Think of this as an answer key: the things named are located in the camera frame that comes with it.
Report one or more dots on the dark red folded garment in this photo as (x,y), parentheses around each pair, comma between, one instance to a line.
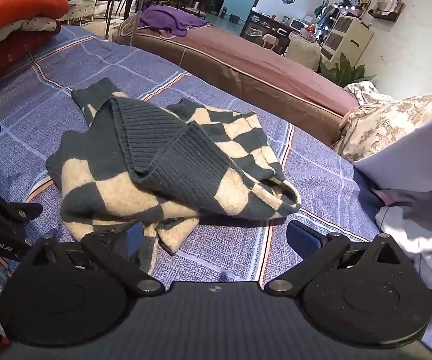
(6,56)

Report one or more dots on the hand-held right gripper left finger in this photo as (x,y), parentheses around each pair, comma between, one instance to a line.
(135,234)

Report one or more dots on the brown mattress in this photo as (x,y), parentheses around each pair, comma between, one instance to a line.
(257,67)

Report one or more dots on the white drawer cabinet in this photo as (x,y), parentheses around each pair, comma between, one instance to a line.
(351,39)

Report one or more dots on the green potted plant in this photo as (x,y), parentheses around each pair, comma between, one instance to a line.
(345,69)

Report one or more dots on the blue plaid bed sheet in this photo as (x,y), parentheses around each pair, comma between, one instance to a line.
(313,180)

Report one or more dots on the dark wall shelf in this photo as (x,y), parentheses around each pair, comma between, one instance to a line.
(384,15)

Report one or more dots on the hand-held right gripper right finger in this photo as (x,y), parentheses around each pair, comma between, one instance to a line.
(302,238)

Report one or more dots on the orange folded garment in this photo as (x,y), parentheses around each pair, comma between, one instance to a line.
(13,7)

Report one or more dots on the beige floral pillow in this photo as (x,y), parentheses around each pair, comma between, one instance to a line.
(388,123)

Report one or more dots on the white dotted folded garment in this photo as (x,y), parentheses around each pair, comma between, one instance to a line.
(32,25)

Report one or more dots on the white crumpled floral cloth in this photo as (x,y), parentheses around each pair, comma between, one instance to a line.
(366,92)

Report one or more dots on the checkered knit sweater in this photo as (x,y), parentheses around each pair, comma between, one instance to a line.
(163,157)

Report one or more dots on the light grey cloth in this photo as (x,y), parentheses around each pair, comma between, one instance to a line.
(418,165)

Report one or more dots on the purple blanket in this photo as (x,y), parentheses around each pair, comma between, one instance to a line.
(167,18)

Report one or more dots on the white microwave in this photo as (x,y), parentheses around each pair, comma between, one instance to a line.
(297,24)

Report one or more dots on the dark wooden sideboard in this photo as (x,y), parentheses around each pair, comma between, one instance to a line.
(264,26)

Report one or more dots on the white cloth-covered chair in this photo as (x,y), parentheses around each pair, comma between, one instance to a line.
(302,52)

